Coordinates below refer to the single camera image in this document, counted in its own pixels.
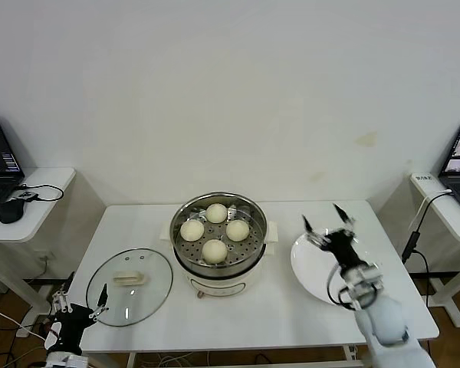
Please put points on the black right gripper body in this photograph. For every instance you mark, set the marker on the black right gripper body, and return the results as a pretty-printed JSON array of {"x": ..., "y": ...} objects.
[{"x": 343, "y": 247}]

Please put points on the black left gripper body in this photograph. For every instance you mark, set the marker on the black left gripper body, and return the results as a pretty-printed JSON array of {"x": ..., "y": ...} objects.
[{"x": 71, "y": 326}]

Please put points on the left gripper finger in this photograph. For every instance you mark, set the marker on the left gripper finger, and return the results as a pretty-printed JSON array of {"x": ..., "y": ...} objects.
[
  {"x": 61, "y": 301},
  {"x": 104, "y": 297}
]

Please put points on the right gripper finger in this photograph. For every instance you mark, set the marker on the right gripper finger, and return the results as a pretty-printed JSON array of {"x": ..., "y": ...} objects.
[
  {"x": 343, "y": 216},
  {"x": 309, "y": 228}
]

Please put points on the white steamed baozi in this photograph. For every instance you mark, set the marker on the white steamed baozi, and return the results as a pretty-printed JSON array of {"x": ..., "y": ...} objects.
[
  {"x": 216, "y": 213},
  {"x": 214, "y": 251},
  {"x": 237, "y": 230},
  {"x": 192, "y": 230}
]

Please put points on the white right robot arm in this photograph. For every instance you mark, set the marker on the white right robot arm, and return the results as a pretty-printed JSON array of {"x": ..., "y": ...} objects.
[{"x": 383, "y": 322}]

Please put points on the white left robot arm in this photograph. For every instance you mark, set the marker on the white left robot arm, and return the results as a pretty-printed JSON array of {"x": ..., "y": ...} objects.
[{"x": 65, "y": 360}]

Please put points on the stainless steel steamer basket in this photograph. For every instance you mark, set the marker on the stainless steel steamer basket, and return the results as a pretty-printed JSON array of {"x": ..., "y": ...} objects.
[{"x": 253, "y": 249}]

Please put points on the white round plate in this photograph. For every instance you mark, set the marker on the white round plate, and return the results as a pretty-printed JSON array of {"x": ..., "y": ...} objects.
[{"x": 310, "y": 268}]

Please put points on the white side table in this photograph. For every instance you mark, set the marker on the white side table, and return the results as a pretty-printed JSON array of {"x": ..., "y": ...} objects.
[
  {"x": 42, "y": 214},
  {"x": 454, "y": 218}
]

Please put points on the cream electric pot base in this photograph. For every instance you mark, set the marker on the cream electric pot base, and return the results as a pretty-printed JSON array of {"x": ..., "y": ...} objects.
[{"x": 230, "y": 285}]

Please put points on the black computer mouse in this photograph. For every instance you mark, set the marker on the black computer mouse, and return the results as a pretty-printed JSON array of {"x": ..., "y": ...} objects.
[{"x": 10, "y": 211}]

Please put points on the white main table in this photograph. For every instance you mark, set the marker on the white main table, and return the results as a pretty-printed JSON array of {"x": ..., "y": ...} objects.
[{"x": 253, "y": 322}]

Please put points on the black laptop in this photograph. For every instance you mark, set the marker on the black laptop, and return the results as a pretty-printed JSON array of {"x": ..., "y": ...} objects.
[{"x": 0, "y": 153}]

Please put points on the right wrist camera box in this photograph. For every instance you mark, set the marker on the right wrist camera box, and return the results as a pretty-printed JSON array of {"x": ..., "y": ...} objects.
[{"x": 370, "y": 274}]

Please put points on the white wall outlet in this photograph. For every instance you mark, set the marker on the white wall outlet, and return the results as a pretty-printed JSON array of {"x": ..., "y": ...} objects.
[{"x": 46, "y": 256}]

